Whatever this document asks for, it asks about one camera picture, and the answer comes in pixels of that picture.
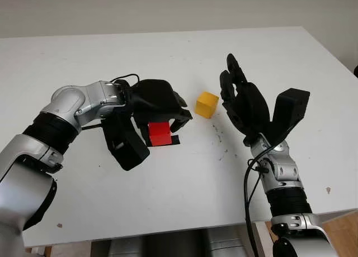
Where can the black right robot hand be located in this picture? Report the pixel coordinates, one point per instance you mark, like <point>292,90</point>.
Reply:
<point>249,109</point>

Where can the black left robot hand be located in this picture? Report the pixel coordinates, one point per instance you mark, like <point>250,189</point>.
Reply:
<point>153,97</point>

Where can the red wooden block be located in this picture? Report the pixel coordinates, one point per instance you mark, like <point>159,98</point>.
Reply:
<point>159,134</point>

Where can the yellow wooden block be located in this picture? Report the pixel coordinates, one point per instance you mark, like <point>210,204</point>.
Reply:
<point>206,104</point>

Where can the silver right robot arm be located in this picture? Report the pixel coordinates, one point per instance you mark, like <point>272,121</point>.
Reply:
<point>285,195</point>

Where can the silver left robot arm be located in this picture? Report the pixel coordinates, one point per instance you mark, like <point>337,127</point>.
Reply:
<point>64,103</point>

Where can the black tape strip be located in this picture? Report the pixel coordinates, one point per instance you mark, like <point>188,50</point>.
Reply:
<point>175,141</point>

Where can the dark object beside table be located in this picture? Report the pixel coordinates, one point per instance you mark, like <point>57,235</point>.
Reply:
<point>356,71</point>

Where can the white table leg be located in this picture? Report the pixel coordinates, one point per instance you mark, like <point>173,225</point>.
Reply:
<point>263,240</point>

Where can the silver right robot thigh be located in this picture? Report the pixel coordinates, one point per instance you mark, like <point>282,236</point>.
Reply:
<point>225,244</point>

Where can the dark robot waist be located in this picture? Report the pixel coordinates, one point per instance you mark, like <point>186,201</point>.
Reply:
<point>174,244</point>

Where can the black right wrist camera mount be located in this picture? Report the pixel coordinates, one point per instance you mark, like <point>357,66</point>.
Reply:
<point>291,106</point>

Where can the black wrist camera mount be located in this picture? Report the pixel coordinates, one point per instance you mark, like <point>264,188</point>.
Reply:
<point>126,148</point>
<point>291,106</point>

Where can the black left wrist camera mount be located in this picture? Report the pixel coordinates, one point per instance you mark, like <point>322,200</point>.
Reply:
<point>126,148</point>

